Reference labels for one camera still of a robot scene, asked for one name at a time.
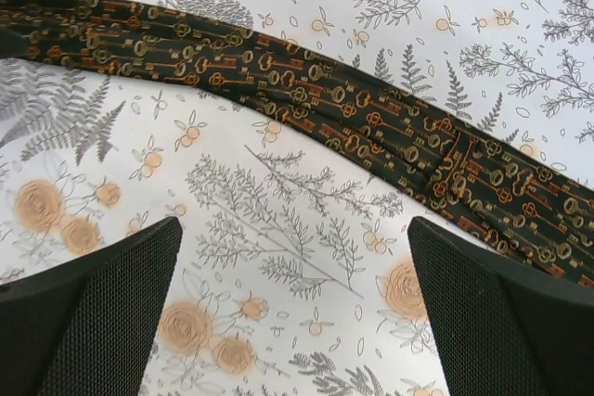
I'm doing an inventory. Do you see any floral patterned table mat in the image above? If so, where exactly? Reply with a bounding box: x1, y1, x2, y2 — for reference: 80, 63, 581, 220
1, 0, 593, 395

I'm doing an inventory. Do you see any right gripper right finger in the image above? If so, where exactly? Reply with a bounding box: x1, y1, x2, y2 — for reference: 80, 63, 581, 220
407, 217, 593, 396

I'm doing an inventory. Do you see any black tie with gold keys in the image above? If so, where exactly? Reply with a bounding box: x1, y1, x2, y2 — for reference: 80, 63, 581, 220
1, 0, 593, 287

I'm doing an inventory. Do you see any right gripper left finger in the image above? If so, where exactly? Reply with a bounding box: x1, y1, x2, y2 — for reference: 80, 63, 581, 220
1, 217, 182, 395

